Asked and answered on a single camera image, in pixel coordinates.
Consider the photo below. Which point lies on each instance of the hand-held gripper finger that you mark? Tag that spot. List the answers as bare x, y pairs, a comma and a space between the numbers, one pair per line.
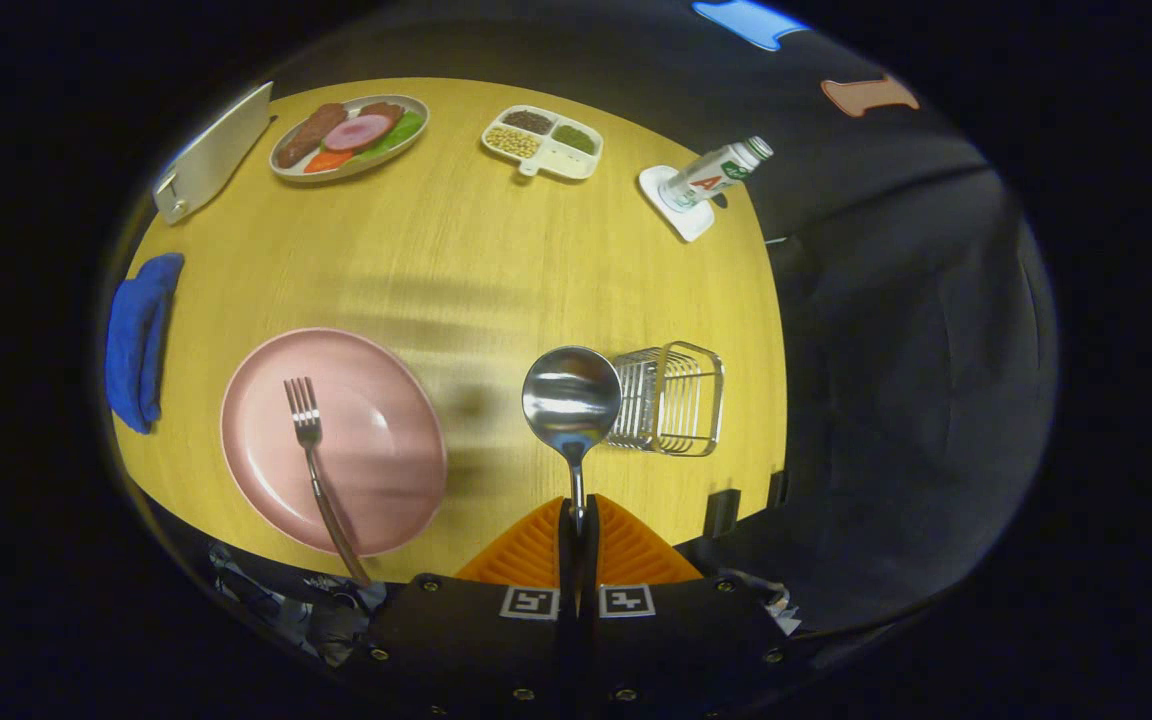
589, 560
564, 560

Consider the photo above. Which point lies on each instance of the black table clamp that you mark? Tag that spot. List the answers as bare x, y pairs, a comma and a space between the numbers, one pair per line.
779, 488
721, 512

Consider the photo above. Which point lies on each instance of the pink round plate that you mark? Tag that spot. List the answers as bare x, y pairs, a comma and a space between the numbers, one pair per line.
376, 450

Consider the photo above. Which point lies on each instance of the patterned dark clothing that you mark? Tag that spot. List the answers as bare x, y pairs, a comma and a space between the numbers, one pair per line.
306, 610

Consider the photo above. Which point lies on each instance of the white square coaster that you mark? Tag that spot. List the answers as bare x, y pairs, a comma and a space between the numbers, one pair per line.
681, 218

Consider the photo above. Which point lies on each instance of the white drink bottle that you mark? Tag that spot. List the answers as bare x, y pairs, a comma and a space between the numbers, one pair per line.
711, 178

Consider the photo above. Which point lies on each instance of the white divided grain dish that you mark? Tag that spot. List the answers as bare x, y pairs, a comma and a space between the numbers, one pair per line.
542, 142

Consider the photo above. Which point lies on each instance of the green toy lettuce leaf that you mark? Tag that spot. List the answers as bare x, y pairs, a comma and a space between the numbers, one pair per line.
398, 135

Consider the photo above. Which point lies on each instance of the pink toy ham slice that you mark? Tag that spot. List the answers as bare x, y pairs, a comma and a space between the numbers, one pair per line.
358, 131

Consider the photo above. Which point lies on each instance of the blue towel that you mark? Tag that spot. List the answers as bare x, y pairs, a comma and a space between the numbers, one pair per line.
141, 340

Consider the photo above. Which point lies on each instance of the oval plate with toy food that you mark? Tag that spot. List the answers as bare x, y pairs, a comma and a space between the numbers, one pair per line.
406, 108

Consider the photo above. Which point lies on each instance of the white toaster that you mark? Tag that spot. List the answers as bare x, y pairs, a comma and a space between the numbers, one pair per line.
211, 155

